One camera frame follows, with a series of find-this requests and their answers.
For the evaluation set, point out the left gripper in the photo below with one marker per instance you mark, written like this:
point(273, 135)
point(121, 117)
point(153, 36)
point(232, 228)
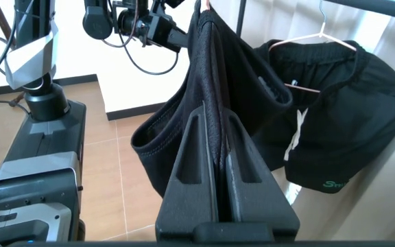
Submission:
point(163, 32)

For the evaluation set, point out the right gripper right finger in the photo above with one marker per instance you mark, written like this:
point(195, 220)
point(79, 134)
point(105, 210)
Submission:
point(266, 206)

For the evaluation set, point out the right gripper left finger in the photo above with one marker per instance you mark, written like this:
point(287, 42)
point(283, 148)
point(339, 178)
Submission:
point(183, 206)

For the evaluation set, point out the black garment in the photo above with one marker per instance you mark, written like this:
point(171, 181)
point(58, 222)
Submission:
point(170, 144)

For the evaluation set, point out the black shorts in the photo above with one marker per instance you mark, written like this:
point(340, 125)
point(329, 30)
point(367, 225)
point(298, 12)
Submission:
point(355, 120)

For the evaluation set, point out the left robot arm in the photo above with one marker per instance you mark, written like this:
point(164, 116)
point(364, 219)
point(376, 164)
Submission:
point(29, 61)

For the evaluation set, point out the black clothes rack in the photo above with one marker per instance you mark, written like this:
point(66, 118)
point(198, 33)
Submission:
point(372, 6)

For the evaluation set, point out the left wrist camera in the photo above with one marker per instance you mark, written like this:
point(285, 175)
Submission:
point(173, 3)

